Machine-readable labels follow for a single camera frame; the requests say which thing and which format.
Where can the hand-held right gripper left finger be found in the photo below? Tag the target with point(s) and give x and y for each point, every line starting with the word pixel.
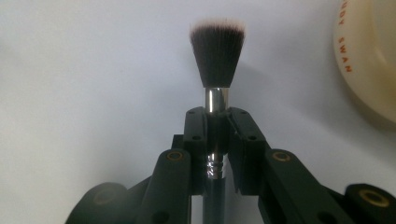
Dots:
pixel 197 140

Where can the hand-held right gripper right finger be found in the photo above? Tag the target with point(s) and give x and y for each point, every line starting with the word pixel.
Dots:
pixel 249 149

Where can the black makeup brush chrome ferrule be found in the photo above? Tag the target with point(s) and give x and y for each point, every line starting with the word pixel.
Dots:
pixel 217 56

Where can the cream ribbed cup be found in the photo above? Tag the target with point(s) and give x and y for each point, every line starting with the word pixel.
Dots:
pixel 370 62

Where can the white table cover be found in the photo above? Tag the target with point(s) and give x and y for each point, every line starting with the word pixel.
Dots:
pixel 77 77

